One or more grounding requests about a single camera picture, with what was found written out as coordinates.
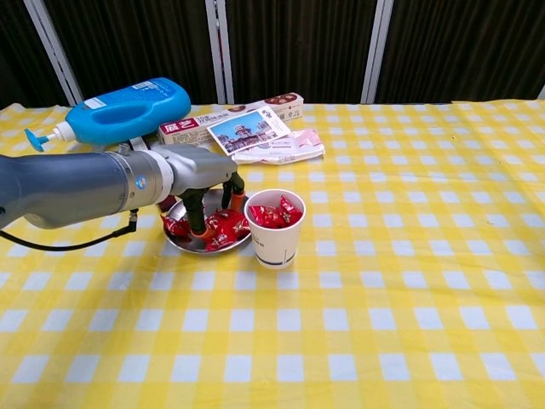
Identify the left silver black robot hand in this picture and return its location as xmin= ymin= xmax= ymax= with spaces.
xmin=163 ymin=143 xmax=246 ymax=239

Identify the long beige baking paper box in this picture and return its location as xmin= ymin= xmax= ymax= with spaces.
xmin=158 ymin=94 xmax=305 ymax=146

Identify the building photo postcard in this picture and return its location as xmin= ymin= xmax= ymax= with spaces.
xmin=206 ymin=107 xmax=293 ymax=155

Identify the round steel plate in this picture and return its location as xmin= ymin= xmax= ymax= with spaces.
xmin=163 ymin=187 xmax=253 ymax=256

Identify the blue pump bottle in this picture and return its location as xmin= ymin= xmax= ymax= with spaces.
xmin=24 ymin=77 xmax=192 ymax=153

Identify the pink white plastic packet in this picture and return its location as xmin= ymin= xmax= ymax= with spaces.
xmin=231 ymin=128 xmax=327 ymax=166

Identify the white paper cup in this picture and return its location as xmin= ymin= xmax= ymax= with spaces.
xmin=244 ymin=189 xmax=307 ymax=269

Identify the black ribbed partition panel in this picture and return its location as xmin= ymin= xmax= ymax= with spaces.
xmin=42 ymin=0 xmax=218 ymax=106
xmin=376 ymin=0 xmax=545 ymax=105
xmin=0 ymin=0 xmax=72 ymax=108
xmin=225 ymin=0 xmax=378 ymax=105

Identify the yellow white checked tablecloth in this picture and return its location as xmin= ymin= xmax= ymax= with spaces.
xmin=0 ymin=99 xmax=545 ymax=409

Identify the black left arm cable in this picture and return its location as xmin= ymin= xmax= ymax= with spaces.
xmin=0 ymin=208 xmax=140 ymax=251

